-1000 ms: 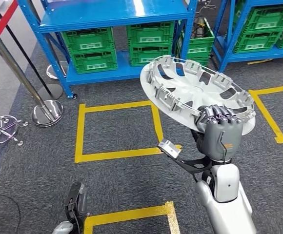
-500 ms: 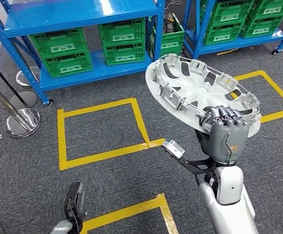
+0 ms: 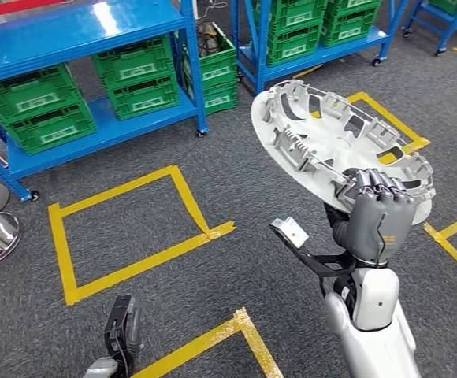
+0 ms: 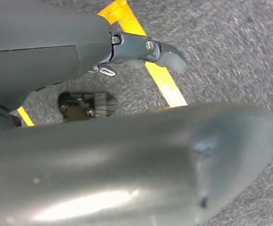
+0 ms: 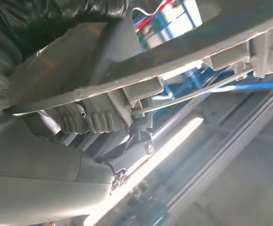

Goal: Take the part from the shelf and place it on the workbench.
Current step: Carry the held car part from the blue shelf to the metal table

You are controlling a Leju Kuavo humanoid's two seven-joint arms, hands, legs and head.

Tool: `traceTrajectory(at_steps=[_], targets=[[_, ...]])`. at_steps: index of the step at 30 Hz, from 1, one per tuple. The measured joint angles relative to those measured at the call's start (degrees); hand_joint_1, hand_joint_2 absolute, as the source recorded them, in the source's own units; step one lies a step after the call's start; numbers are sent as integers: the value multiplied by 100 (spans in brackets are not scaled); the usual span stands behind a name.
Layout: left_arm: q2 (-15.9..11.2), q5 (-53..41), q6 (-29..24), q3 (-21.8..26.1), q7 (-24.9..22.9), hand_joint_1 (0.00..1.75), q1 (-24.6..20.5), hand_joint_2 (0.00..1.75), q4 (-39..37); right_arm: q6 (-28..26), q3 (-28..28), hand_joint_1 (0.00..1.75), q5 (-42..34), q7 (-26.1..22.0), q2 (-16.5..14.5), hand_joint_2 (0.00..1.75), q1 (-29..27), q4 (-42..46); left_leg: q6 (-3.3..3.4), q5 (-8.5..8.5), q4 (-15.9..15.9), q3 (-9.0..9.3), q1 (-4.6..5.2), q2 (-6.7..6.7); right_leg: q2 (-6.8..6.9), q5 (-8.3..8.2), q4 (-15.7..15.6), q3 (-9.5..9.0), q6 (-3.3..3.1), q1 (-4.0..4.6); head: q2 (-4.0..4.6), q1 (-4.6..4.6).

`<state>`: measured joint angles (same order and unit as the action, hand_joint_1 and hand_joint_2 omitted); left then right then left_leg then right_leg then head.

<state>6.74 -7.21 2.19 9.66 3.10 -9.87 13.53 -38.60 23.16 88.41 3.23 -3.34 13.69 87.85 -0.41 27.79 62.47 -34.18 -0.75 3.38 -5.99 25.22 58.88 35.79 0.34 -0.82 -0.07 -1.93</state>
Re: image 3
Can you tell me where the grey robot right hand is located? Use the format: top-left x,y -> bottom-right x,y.
332,168 -> 418,266

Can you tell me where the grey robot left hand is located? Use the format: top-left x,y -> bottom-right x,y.
103,293 -> 141,378

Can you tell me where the grey plastic wheel cover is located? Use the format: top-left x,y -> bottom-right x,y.
251,79 -> 436,226

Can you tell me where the red barrier belt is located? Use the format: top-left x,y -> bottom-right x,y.
0,0 -> 70,20

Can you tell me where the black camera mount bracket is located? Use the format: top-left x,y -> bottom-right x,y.
270,224 -> 357,298

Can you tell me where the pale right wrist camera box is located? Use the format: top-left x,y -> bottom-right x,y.
270,215 -> 310,250

